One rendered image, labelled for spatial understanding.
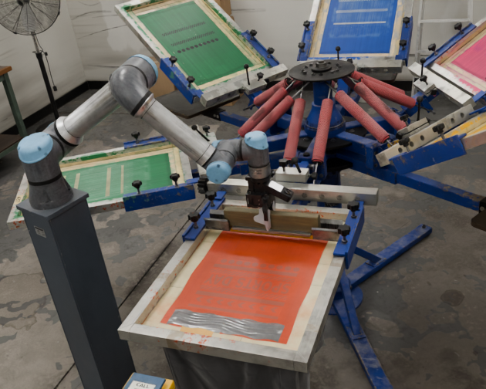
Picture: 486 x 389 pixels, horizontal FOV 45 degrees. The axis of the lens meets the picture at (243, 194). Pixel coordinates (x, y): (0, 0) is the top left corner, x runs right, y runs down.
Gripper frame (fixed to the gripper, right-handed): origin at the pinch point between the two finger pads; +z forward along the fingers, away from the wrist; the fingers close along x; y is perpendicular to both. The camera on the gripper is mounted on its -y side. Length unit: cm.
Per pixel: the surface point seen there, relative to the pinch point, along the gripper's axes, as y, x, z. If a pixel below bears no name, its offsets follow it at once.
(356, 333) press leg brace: -18, -50, 94
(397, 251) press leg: -29, -126, 96
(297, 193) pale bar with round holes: -4.0, -20.6, -1.4
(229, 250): 12.9, 11.5, 5.3
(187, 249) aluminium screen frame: 25.9, 18.4, 1.8
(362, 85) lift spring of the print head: -19, -79, -24
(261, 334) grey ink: -13, 51, 5
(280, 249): -5.2, 7.8, 5.3
